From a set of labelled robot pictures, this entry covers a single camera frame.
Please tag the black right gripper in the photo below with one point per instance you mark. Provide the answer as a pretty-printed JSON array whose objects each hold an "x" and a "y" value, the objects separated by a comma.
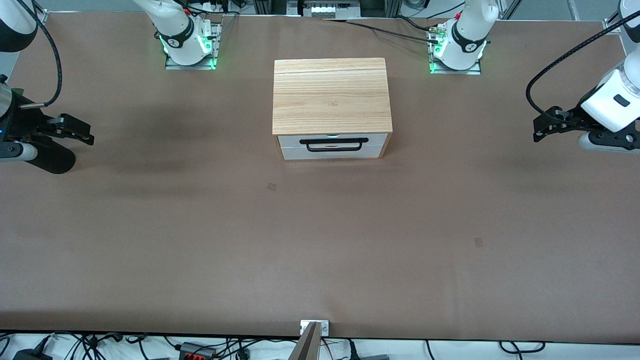
[{"x": 24, "y": 121}]

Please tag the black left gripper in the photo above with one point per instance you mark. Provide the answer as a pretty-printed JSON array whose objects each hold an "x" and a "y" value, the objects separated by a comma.
[{"x": 570, "y": 118}]

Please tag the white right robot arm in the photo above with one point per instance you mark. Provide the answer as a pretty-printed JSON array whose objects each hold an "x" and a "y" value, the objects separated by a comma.
[{"x": 180, "y": 45}]

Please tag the light wooden drawer cabinet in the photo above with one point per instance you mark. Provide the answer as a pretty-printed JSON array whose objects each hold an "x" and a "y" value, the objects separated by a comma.
[{"x": 330, "y": 100}]

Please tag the black cylindrical vase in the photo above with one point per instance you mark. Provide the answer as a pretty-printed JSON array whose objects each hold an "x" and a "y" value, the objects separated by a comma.
[{"x": 55, "y": 160}]

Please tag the black power adapter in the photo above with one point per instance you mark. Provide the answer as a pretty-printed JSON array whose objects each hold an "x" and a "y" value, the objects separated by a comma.
[{"x": 30, "y": 356}]

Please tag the white power strip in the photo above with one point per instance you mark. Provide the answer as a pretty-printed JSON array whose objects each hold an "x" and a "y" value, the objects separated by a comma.
[{"x": 330, "y": 9}]

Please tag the grey device with red buttons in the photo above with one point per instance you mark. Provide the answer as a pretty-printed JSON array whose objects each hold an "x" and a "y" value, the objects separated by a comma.
[{"x": 192, "y": 350}]

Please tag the flat grey box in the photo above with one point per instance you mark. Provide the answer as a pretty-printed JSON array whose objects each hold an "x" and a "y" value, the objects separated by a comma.
[{"x": 375, "y": 357}]

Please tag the black plug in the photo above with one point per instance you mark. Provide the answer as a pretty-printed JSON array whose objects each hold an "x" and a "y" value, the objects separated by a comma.
[{"x": 353, "y": 352}]

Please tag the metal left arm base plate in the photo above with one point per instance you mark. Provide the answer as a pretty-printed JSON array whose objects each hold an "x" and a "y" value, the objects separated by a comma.
[{"x": 472, "y": 72}]

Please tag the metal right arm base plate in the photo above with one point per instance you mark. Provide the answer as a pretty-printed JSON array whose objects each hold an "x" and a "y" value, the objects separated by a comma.
[{"x": 216, "y": 37}]

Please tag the silver camera mount bracket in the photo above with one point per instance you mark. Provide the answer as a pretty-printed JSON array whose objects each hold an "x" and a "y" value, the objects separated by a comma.
[{"x": 325, "y": 328}]

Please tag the grey camera mount bar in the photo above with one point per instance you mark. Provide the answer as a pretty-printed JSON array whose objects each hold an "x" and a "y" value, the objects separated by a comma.
[{"x": 309, "y": 347}]

